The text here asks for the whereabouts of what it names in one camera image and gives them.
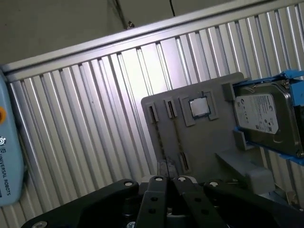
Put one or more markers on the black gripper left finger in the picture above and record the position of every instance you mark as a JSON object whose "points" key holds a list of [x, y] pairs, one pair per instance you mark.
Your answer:
{"points": [[154, 197]]}

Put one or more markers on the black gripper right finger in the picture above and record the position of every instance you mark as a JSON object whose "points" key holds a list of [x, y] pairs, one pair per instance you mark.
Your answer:
{"points": [[197, 204]]}

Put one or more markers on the grey plastic parts rack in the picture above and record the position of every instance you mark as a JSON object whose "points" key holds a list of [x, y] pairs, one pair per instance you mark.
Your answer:
{"points": [[202, 142]]}

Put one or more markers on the silver CPU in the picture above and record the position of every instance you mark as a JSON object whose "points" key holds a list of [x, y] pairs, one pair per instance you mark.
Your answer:
{"points": [[200, 107]]}

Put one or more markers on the hard disk in blue carrier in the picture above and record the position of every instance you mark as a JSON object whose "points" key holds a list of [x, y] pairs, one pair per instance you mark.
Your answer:
{"points": [[261, 114]]}

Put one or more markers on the pale blue teach pendant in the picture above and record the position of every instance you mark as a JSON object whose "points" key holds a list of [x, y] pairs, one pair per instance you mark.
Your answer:
{"points": [[10, 142]]}

